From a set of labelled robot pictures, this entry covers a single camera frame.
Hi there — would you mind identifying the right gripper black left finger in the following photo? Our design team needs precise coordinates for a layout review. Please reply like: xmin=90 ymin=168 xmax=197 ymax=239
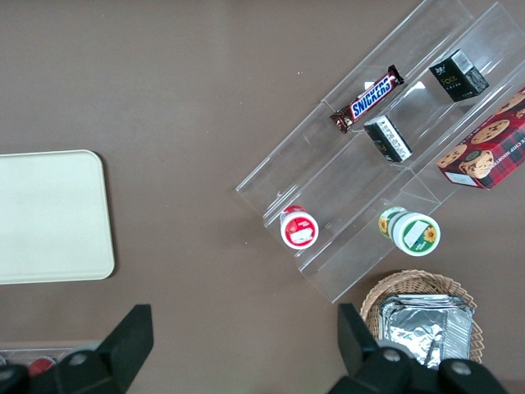
xmin=0 ymin=303 xmax=155 ymax=394

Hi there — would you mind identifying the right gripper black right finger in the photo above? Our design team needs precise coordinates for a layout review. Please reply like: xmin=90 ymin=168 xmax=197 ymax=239
xmin=331 ymin=303 xmax=509 ymax=394

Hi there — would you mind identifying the light wicker basket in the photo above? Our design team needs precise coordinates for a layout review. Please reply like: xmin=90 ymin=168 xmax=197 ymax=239
xmin=359 ymin=269 xmax=485 ymax=366

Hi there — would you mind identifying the beige rectangular tray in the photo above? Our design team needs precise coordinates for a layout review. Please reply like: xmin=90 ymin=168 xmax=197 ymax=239
xmin=0 ymin=149 xmax=116 ymax=286

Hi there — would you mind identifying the clear acrylic bottle rack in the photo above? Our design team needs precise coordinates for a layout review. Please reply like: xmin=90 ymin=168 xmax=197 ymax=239
xmin=0 ymin=346 xmax=102 ymax=373

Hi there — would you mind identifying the aluminium foil container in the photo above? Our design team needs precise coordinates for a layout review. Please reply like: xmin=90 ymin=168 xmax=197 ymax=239
xmin=377 ymin=293 xmax=475 ymax=370

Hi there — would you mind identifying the red cola bottle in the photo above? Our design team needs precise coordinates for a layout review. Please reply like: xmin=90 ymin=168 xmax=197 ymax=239
xmin=27 ymin=356 xmax=57 ymax=377

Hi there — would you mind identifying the green lid sunflower jar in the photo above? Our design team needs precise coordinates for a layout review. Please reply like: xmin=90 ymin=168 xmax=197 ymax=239
xmin=377 ymin=206 xmax=442 ymax=258

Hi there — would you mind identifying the red lid white jar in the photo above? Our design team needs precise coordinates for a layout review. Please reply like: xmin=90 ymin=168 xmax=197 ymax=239
xmin=280 ymin=204 xmax=320 ymax=250

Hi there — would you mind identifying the clear acrylic stepped shelf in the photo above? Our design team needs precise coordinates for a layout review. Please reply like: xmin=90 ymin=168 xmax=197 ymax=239
xmin=235 ymin=0 xmax=525 ymax=305

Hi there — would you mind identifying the small black carton box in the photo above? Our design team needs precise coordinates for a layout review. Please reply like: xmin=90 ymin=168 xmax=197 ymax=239
xmin=363 ymin=114 xmax=413 ymax=164
xmin=428 ymin=48 xmax=491 ymax=103

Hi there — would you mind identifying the red plaid cookie box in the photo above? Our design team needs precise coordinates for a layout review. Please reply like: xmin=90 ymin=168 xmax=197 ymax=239
xmin=436 ymin=86 xmax=525 ymax=192

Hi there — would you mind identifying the Snickers chocolate bar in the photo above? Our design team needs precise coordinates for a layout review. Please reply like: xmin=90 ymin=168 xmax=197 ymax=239
xmin=330 ymin=64 xmax=405 ymax=135

